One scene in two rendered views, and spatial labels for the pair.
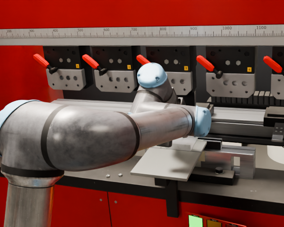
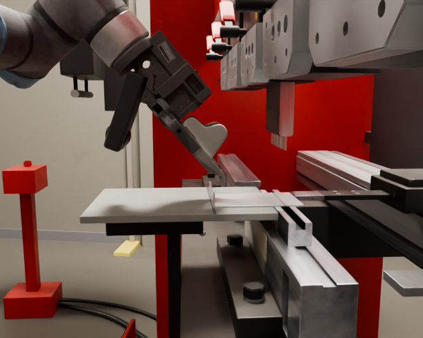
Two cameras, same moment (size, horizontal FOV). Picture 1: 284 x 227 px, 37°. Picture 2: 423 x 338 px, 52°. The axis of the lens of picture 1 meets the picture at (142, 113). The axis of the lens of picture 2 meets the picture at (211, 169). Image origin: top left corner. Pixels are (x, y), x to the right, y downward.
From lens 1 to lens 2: 1.30 m
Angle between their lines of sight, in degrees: 62
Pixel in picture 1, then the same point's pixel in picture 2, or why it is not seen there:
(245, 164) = (292, 308)
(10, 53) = not seen: hidden behind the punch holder
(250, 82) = (290, 15)
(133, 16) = not seen: outside the picture
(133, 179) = (196, 243)
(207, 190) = (193, 312)
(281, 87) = (321, 8)
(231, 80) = (276, 23)
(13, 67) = not seen: hidden behind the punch
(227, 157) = (280, 269)
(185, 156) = (181, 207)
